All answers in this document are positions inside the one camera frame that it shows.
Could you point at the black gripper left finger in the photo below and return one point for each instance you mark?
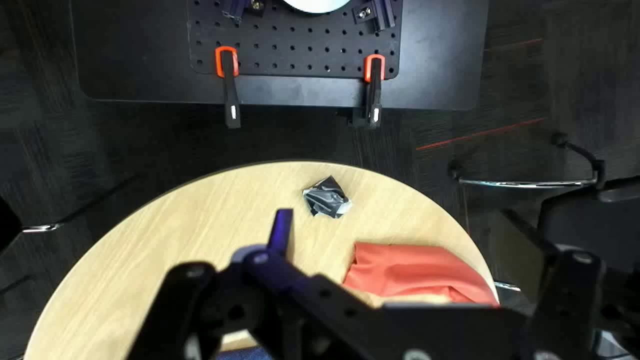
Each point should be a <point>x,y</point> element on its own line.
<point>283,231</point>

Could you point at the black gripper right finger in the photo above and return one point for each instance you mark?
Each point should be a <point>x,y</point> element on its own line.
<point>526,235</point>

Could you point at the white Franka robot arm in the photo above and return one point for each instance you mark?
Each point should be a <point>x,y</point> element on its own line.
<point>316,4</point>

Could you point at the small black crumpled clip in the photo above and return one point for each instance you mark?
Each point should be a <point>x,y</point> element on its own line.
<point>326,198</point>

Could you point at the orange cloth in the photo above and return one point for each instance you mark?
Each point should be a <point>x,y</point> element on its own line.
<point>416,272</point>

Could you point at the orange-tipped black bar clamp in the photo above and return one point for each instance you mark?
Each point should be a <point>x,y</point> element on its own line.
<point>373,91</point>
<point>231,91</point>

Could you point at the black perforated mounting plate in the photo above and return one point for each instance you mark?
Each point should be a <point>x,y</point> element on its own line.
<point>293,47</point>

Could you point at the black robot cart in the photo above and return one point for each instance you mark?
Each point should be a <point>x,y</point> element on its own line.
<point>133,61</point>

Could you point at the black metal-frame chair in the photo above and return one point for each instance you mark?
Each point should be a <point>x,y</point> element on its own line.
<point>526,180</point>

